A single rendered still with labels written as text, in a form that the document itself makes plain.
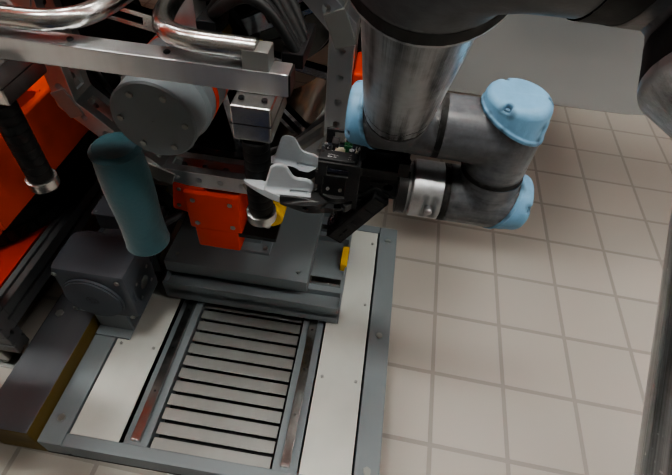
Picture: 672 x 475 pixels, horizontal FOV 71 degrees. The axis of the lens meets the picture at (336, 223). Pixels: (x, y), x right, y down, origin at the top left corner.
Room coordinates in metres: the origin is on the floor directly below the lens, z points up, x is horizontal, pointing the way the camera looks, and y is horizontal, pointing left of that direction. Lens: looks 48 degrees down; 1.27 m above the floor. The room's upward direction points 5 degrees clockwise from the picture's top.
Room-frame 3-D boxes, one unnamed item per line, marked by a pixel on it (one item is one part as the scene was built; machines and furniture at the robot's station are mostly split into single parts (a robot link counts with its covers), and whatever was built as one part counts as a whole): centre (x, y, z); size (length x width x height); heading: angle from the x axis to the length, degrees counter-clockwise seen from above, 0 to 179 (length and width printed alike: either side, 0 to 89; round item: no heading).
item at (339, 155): (0.46, -0.03, 0.86); 0.12 x 0.08 x 0.09; 86
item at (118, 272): (0.77, 0.52, 0.26); 0.42 x 0.18 x 0.35; 176
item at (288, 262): (0.89, 0.25, 0.32); 0.40 x 0.30 x 0.28; 86
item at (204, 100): (0.65, 0.27, 0.85); 0.21 x 0.14 x 0.14; 176
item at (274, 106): (0.50, 0.11, 0.93); 0.09 x 0.05 x 0.05; 176
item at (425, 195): (0.45, -0.11, 0.85); 0.08 x 0.05 x 0.08; 176
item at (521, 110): (0.45, -0.17, 0.95); 0.11 x 0.08 x 0.11; 84
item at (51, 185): (0.50, 0.45, 0.83); 0.04 x 0.04 x 0.16
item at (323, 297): (0.89, 0.20, 0.13); 0.50 x 0.36 x 0.10; 86
